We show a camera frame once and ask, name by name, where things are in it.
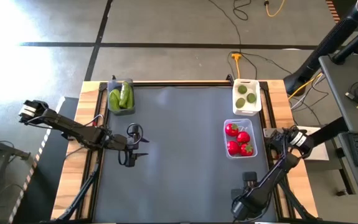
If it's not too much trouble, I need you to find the black floor mat striped edge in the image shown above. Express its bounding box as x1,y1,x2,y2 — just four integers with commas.
9,96,80,224

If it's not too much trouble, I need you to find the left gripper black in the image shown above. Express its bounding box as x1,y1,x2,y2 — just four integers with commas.
118,123,151,168

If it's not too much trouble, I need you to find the red toy tomato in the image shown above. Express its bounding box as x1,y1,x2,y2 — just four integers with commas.
237,131,251,144
225,123,240,137
240,142,255,157
227,141,241,156

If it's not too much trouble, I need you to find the grey plastic basket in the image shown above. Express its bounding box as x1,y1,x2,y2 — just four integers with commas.
106,78,136,116

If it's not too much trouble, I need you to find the black coiled floor cable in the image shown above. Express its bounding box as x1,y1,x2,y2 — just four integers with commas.
233,0,251,21

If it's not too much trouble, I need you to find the dark grey desk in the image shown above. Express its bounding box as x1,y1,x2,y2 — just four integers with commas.
318,52,358,211

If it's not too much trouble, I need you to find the yellow desk cable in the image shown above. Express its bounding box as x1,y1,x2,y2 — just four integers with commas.
287,72,324,101

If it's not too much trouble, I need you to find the long black floor cable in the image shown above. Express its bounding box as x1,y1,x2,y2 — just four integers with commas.
209,0,243,54

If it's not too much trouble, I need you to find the white box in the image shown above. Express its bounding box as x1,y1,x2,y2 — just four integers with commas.
301,126,329,162

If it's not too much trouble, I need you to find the clear plastic basket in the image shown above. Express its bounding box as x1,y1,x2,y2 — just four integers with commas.
222,118,258,160

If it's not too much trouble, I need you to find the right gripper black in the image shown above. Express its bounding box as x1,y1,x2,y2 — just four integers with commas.
230,170,262,222

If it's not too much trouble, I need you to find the black aluminium rig frame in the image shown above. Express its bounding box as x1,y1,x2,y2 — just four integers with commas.
50,74,319,224

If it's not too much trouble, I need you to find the yellow floor cable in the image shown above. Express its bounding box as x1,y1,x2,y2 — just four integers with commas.
264,0,287,18

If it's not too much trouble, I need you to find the white plastic basket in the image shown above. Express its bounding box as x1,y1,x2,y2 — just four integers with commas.
232,78,263,117

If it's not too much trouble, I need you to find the black smooth pole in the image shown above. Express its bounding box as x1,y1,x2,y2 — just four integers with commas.
331,18,358,63

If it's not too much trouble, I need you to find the yellow plug cable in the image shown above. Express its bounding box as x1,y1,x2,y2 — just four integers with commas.
230,52,243,79

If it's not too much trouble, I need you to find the black ribbed post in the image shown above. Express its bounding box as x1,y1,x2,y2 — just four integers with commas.
283,9,358,96

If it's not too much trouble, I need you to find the grey side table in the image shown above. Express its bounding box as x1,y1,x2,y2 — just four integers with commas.
0,124,32,224

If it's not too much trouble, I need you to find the grey table mat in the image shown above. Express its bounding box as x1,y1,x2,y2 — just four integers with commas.
93,85,279,223

